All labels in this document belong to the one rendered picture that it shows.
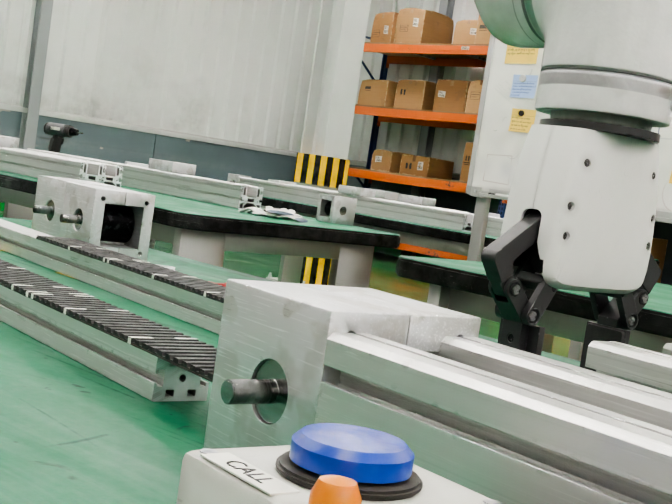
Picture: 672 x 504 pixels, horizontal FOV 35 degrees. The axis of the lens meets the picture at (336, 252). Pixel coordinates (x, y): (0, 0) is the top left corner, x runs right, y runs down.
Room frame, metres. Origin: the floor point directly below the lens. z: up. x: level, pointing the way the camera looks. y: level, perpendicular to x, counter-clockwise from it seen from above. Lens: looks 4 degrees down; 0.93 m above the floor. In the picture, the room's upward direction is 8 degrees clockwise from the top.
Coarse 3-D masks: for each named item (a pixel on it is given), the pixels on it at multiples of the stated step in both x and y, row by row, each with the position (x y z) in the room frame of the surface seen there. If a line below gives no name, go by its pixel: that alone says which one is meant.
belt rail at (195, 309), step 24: (0, 240) 1.37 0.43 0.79; (24, 240) 1.31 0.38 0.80; (48, 264) 1.25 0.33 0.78; (72, 264) 1.21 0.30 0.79; (96, 264) 1.15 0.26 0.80; (120, 288) 1.10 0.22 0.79; (144, 288) 1.08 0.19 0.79; (168, 288) 1.03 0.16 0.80; (168, 312) 1.02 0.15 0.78; (192, 312) 0.99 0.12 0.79; (216, 312) 0.96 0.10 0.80
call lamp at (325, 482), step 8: (320, 480) 0.29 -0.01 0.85; (328, 480) 0.29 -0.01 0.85; (336, 480) 0.29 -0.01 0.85; (344, 480) 0.29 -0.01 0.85; (352, 480) 0.30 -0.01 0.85; (312, 488) 0.30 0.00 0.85; (320, 488) 0.29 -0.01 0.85; (328, 488) 0.29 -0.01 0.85; (336, 488) 0.29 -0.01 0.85; (344, 488) 0.29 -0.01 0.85; (352, 488) 0.29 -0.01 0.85; (312, 496) 0.29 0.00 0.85; (320, 496) 0.29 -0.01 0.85; (328, 496) 0.29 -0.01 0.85; (336, 496) 0.29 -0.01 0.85; (344, 496) 0.29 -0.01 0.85; (352, 496) 0.29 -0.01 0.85; (360, 496) 0.29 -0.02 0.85
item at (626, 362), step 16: (592, 352) 0.60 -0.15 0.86; (608, 352) 0.59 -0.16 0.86; (624, 352) 0.58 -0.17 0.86; (640, 352) 0.58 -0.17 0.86; (656, 352) 0.59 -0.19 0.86; (592, 368) 0.60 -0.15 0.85; (608, 368) 0.59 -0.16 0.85; (624, 368) 0.58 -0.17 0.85; (640, 368) 0.57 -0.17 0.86; (656, 368) 0.56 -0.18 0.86; (640, 384) 0.58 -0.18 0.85; (656, 384) 0.56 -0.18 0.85
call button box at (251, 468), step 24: (192, 456) 0.34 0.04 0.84; (216, 456) 0.34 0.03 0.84; (240, 456) 0.34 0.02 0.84; (264, 456) 0.35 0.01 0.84; (288, 456) 0.34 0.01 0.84; (192, 480) 0.34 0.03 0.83; (216, 480) 0.33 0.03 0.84; (240, 480) 0.32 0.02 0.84; (264, 480) 0.32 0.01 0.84; (288, 480) 0.32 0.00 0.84; (312, 480) 0.32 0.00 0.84; (408, 480) 0.33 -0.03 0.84; (432, 480) 0.35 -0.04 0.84
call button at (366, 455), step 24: (312, 432) 0.34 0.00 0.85; (336, 432) 0.34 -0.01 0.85; (360, 432) 0.34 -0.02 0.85; (384, 432) 0.35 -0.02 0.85; (312, 456) 0.32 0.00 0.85; (336, 456) 0.32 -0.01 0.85; (360, 456) 0.32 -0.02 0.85; (384, 456) 0.32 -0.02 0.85; (408, 456) 0.33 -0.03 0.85; (360, 480) 0.32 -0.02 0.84; (384, 480) 0.32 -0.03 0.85
